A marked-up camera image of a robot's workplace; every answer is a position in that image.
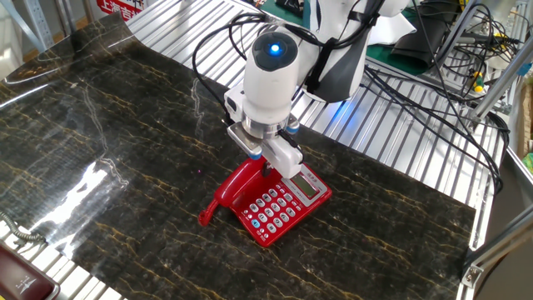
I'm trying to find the tangled thin black wires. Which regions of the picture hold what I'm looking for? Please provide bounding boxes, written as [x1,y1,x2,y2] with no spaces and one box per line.
[441,2,524,103]

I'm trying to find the aluminium profile strut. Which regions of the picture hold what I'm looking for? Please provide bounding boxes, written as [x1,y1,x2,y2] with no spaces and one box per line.
[465,35,533,133]

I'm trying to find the black cable bundle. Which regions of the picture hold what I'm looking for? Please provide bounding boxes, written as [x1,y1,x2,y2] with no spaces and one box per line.
[362,0,512,196]

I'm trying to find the dark marble pattern mat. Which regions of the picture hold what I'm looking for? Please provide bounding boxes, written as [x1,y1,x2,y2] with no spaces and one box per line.
[0,12,476,300]

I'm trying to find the white paper sheet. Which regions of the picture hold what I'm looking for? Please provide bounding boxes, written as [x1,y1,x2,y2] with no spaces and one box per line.
[368,18,417,46]

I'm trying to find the red telephone cord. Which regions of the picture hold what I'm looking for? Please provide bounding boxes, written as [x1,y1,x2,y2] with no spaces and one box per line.
[197,198,221,228]

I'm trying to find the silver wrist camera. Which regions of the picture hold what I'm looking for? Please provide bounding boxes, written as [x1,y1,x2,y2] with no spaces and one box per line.
[227,122,264,162]

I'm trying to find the black fabric pouch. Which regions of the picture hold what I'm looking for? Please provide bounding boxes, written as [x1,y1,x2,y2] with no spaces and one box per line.
[391,0,464,70]

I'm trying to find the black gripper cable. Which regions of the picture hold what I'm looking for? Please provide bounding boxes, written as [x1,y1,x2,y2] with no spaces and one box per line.
[191,12,267,126]

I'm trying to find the grey metal bar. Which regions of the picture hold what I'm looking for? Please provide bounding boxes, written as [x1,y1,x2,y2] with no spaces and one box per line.
[432,0,486,72]

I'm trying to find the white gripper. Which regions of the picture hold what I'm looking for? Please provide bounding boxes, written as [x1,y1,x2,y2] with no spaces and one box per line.
[223,82,305,180]

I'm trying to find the dark red telephone base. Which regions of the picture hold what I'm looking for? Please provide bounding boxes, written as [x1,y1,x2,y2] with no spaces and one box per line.
[0,240,62,300]

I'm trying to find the grey coiled telephone cord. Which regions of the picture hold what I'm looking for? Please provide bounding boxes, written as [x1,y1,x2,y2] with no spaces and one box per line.
[0,210,47,247]

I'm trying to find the red telephone handset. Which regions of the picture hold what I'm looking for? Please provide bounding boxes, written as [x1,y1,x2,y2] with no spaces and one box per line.
[214,157,271,209]

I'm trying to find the grey perforated metal upright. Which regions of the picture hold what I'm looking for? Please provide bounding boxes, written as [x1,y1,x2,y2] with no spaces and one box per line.
[22,0,56,51]

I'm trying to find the red white printed sign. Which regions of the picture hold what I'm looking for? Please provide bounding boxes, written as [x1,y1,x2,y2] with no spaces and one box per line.
[96,0,147,23]

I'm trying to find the aluminium strut with bracket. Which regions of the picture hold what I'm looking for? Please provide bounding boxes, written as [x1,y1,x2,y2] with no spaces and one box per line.
[460,203,533,300]

